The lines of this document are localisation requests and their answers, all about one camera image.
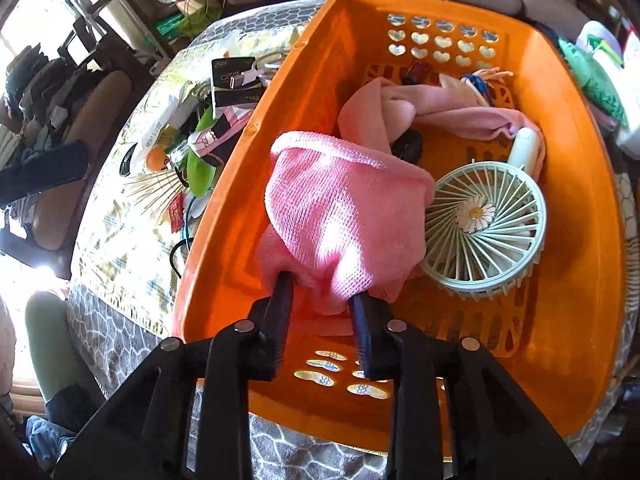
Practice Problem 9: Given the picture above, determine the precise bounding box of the pink knit cloth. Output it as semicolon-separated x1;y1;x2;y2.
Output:
255;131;436;317

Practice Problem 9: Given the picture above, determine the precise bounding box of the small red packet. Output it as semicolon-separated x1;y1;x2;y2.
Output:
167;194;187;233

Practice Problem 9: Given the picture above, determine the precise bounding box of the black box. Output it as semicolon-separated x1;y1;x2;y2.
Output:
211;56;263;108

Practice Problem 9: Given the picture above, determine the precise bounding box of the pink striped pouch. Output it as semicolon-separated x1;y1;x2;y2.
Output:
187;105;253;166

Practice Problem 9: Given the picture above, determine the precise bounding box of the small black object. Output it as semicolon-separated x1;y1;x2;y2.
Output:
390;130;425;163

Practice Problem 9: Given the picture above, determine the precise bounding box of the white tube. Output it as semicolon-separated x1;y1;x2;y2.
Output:
135;95;201;156

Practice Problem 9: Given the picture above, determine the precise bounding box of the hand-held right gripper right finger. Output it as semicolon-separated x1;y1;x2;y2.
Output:
350;292;581;480

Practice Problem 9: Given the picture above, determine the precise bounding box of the bundle of white cable ties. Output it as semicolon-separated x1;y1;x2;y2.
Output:
460;67;515;108

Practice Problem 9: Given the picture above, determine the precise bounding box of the mint handheld fan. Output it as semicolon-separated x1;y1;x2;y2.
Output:
420;127;548;302

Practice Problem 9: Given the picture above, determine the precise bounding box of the brown cushioned chair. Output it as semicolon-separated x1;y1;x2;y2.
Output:
30;70;133;251

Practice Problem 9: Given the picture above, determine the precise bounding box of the orange plastic basket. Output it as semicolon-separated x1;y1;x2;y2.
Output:
170;0;628;453

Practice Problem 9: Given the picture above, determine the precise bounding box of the white round appliance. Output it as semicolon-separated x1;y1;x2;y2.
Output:
575;20;623;61

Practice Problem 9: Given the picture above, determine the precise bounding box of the bundle of thin white sticks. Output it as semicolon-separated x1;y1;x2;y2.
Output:
122;167;188;221

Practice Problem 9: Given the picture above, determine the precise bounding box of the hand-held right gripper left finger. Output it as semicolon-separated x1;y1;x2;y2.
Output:
55;272;294;480

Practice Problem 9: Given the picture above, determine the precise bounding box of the small red tube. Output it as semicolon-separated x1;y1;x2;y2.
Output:
402;59;432;86

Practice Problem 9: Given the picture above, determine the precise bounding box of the green bag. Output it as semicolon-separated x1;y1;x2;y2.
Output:
155;2;221;38

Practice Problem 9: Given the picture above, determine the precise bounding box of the green trouser leg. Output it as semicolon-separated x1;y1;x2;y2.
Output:
24;291;108;413

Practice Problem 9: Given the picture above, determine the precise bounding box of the blue cable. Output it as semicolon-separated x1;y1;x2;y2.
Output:
181;200;198;241

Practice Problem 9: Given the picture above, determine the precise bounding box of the small orange ball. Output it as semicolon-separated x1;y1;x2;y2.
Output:
146;145;171;170

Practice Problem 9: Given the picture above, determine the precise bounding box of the green leaf-shaped plastic piece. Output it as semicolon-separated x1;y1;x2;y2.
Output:
179;105;218;198

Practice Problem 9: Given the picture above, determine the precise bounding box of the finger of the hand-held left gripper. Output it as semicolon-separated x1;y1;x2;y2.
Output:
0;140;92;208

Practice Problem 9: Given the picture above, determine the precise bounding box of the grey stone-pattern tablecloth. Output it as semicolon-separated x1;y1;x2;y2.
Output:
65;0;640;480

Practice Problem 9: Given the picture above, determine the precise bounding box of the coiled white cable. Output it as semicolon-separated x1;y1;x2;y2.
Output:
250;50;286;81

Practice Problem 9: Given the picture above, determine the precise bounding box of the green leaf-print packet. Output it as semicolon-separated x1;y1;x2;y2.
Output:
557;37;628;128

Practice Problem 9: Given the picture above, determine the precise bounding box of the black cable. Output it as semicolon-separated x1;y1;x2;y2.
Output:
169;237;193;278

